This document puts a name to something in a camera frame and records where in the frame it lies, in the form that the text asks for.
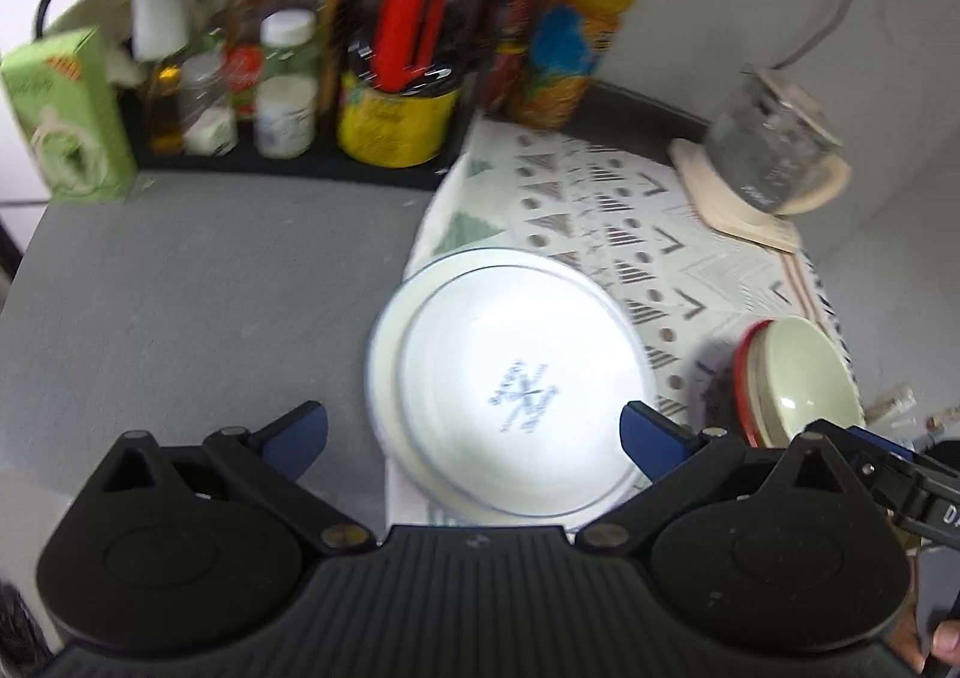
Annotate black wire rack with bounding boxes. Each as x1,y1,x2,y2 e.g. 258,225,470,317
120,0,541,190

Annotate dark sauce bottle yellow label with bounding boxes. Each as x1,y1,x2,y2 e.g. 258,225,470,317
337,0,481,167

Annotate glass kettle with cream lid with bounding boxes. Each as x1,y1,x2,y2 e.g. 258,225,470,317
703,67,854,215

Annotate red bowl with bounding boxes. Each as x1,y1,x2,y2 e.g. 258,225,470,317
733,320,773,448

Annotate small white blue-rimmed plate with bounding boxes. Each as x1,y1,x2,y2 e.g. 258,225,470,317
396,265,653,518

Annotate small oil bottle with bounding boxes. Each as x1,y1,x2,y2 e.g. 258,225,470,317
142,59,185,154

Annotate patterned table cloth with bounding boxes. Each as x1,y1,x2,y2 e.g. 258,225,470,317
386,119,863,529

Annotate green carton box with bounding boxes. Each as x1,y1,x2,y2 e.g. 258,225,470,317
0,25,140,203

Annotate white-lidded spice jar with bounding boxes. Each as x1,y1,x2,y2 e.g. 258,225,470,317
253,10,320,160

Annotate large white blue-rimmed plate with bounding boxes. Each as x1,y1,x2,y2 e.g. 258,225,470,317
365,248,659,521

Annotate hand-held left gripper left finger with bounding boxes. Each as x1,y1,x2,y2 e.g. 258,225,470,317
94,400,376,551

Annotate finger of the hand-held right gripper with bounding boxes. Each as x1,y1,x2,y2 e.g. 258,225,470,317
806,419,960,491

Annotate person's right hand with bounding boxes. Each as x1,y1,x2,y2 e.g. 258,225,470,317
889,573,960,676

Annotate cream kettle base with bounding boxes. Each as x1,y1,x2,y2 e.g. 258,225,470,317
669,138,800,253

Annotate pale wooden sticks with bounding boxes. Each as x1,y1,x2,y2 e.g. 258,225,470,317
864,385,922,425

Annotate small glass jar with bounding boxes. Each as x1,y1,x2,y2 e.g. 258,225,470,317
180,52,239,155

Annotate orange juice bottle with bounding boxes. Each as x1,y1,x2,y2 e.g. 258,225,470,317
514,0,646,130

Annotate large green bowl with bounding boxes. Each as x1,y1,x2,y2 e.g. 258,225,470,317
769,316,865,443

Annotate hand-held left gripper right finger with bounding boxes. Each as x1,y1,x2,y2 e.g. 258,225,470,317
574,400,856,551

